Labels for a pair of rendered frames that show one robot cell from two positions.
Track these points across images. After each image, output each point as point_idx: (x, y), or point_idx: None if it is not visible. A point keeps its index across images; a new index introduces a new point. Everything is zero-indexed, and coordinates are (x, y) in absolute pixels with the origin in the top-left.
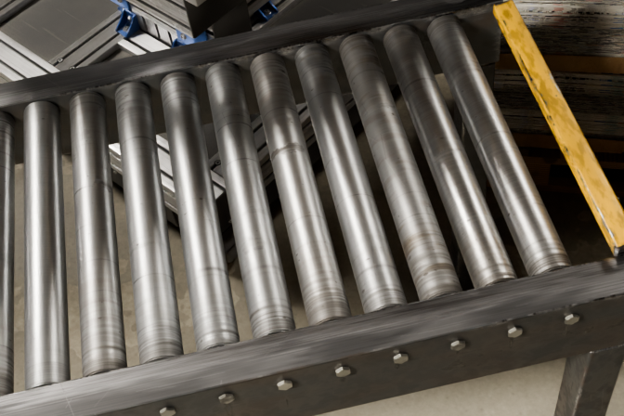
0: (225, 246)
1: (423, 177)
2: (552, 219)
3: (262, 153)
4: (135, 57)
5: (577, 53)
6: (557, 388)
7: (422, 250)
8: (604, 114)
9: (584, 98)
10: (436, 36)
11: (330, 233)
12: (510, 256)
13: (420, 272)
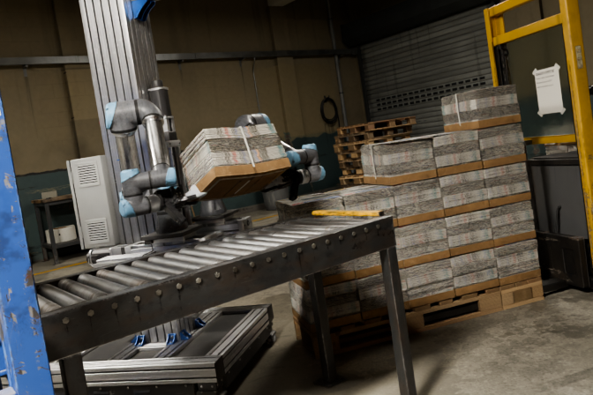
0: (221, 394)
1: (290, 365)
2: (349, 357)
3: (228, 346)
4: (209, 239)
5: (332, 274)
6: (385, 385)
7: (331, 227)
8: (349, 302)
9: (341, 296)
10: (300, 220)
11: (263, 388)
12: (341, 368)
13: (333, 229)
